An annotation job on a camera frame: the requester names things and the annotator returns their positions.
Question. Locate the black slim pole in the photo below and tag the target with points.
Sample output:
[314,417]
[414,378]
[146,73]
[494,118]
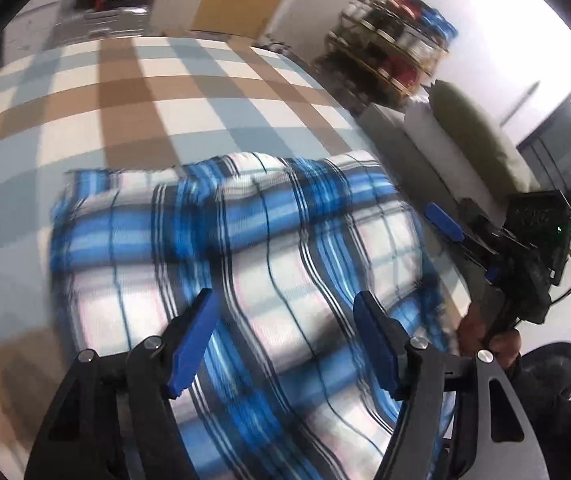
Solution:
[523,102]

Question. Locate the blue plaid shirt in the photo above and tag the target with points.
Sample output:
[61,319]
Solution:
[275,270]

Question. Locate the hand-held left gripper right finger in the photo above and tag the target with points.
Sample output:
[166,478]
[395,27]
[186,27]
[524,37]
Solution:
[378,345]

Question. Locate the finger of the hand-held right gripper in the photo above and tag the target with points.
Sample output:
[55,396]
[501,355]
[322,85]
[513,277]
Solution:
[491,274]
[444,222]

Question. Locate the person's right forearm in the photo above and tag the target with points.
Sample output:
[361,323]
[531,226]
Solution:
[555,425]

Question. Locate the olive green jacket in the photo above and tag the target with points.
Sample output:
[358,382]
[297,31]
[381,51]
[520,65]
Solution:
[475,135]

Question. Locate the silver flat suitcase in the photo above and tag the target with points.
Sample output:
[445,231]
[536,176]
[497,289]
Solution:
[100,22]

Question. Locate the group of assorted shoes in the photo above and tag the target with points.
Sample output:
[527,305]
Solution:
[405,25]

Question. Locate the person's right hand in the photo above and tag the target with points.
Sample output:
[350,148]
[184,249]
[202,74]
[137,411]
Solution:
[503,350]

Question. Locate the checkered bed sheet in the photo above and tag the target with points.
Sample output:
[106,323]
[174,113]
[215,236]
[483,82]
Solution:
[115,110]

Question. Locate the dark glass window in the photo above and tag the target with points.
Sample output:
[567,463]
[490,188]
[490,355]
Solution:
[565,150]

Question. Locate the wooden shoe rack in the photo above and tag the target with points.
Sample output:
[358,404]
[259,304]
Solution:
[365,62]

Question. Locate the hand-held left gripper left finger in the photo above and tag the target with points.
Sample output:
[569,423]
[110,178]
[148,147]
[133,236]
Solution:
[193,347]

